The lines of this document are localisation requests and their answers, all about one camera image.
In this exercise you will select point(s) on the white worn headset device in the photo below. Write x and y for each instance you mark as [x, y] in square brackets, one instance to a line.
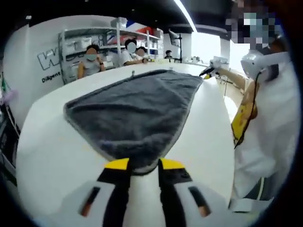
[253, 63]

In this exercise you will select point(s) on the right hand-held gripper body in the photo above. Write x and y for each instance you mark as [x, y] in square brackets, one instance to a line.
[220, 63]

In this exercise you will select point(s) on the grey metal shelf rack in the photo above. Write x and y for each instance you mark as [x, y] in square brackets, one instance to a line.
[85, 30]

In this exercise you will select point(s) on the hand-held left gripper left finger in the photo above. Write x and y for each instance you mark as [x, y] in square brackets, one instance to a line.
[104, 189]

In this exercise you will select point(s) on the lilac cylindrical object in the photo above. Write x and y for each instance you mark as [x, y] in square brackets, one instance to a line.
[9, 96]

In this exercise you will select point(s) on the dark grey towel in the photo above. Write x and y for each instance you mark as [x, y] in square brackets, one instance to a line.
[132, 113]

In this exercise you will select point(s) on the single white storage box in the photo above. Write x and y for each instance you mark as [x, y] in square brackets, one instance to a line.
[119, 22]

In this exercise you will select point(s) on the row of white storage bins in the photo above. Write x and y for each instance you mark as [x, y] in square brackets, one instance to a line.
[80, 43]

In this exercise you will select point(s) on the ceiling light strip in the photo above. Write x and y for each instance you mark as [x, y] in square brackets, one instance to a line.
[185, 15]

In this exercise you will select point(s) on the operator in white shirt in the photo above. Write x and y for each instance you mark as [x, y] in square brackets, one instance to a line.
[272, 132]

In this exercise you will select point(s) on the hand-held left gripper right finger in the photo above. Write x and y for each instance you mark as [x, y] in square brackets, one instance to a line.
[182, 189]

